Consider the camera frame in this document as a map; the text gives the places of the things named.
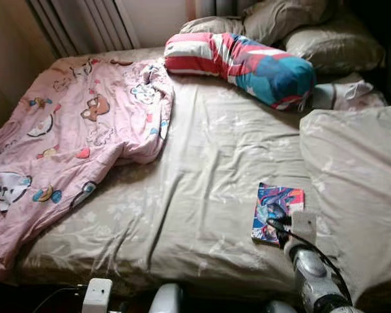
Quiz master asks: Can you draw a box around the colourful anime book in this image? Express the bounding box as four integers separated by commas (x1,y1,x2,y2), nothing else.
251,183,306,245

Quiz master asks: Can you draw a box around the pink cartoon print quilt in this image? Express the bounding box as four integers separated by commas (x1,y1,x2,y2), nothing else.
0,57,175,281

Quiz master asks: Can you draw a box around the white patterned pillow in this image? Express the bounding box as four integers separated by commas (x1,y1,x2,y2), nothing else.
311,73,386,112

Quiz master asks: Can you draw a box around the red white blue bolster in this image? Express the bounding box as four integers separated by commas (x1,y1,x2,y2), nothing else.
164,33,317,110

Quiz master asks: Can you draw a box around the bed with beige floral sheet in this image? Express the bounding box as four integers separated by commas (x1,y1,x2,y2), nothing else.
0,46,391,307

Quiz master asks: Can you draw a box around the silver robot right leg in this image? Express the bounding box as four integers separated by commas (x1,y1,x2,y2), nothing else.
266,300,297,313

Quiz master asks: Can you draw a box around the silver robot leg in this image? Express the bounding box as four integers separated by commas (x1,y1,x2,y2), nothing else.
266,300,297,313
149,282,184,313

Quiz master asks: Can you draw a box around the silver robot left leg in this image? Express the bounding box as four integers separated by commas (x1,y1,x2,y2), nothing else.
149,282,184,313

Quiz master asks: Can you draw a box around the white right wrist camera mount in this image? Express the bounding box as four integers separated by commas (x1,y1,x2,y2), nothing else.
290,210,317,243

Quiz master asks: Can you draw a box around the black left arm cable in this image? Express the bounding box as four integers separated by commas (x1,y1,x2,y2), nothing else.
33,285,85,313

